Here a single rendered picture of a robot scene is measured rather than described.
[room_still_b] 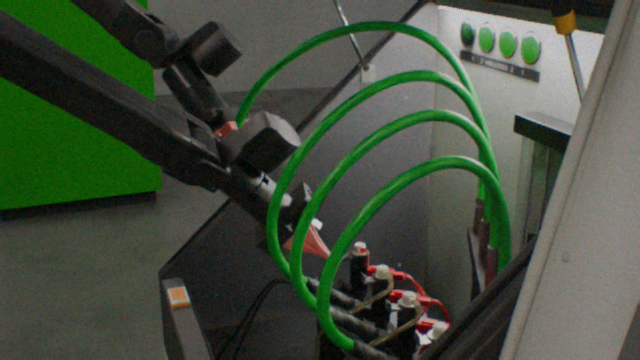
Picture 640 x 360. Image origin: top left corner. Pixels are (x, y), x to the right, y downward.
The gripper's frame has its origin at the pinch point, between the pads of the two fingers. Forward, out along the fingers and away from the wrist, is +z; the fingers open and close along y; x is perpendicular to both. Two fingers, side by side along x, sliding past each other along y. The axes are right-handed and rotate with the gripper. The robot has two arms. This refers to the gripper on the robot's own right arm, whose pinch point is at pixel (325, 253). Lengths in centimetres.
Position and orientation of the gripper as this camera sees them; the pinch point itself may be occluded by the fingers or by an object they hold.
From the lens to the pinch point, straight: 101.4
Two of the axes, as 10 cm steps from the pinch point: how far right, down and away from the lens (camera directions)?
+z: 7.1, 6.4, 2.9
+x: -0.9, -3.3, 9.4
